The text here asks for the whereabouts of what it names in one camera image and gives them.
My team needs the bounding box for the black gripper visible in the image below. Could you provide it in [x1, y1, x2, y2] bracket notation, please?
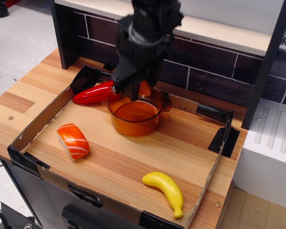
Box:
[111, 14, 173, 101]

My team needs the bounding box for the orange toy carrot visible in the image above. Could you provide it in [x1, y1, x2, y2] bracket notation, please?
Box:
[138, 81, 151, 97]

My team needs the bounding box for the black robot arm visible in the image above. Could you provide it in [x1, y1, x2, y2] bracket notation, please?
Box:
[111, 0, 184, 101]

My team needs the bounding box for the transparent orange plastic pot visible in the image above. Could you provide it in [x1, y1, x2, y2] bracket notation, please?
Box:
[105, 88, 172, 137]

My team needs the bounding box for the cardboard fence with black tape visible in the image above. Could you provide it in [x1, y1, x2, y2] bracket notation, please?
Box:
[8, 66, 240, 229]

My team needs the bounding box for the red toy chili pepper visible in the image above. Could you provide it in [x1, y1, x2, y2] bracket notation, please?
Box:
[73, 81, 122, 104]

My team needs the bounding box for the dark tile backsplash shelf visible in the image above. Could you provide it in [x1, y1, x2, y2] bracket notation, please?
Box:
[52, 3, 286, 107]

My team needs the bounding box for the salmon sushi toy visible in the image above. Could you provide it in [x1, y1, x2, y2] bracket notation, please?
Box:
[56, 124, 90, 161]

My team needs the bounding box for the yellow toy banana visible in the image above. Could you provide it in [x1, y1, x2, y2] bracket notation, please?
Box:
[142, 172, 184, 219]

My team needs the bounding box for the white grooved block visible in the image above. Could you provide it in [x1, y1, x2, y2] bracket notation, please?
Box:
[233, 99, 286, 207]

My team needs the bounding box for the black equipment bottom left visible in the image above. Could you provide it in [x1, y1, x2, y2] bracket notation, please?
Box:
[0, 201, 42, 229]

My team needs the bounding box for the black post right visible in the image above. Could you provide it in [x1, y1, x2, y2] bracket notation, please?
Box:
[242, 0, 286, 130]

